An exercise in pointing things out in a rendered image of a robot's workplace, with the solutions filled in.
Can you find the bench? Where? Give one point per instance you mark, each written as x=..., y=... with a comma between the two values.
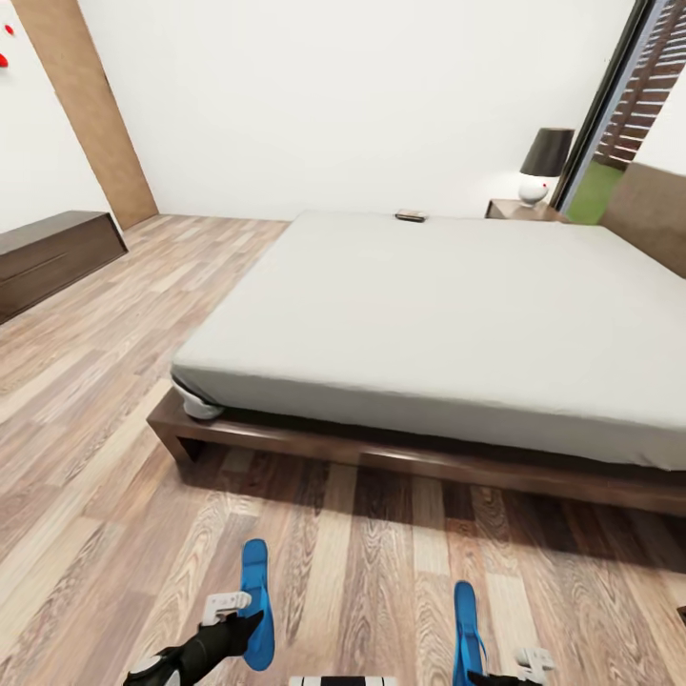
x=40, y=259

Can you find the bed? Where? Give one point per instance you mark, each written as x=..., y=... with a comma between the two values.
x=529, y=357

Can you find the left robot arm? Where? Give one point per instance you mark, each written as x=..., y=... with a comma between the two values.
x=220, y=634

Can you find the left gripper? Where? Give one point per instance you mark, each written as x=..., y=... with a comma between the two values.
x=229, y=638

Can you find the fixed window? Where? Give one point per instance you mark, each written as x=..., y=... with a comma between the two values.
x=648, y=59

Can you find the sliding door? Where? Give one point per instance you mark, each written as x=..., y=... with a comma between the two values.
x=61, y=38

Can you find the sandal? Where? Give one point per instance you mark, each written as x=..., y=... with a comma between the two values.
x=254, y=581
x=467, y=640

